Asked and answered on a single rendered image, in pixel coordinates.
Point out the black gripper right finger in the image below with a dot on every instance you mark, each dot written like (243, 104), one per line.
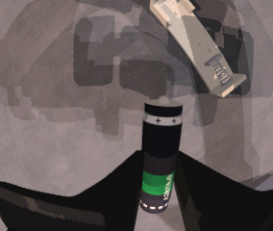
(209, 201)

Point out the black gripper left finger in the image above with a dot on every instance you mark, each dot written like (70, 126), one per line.
(109, 205)

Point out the black and green battery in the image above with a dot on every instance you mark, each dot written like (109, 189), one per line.
(160, 145)

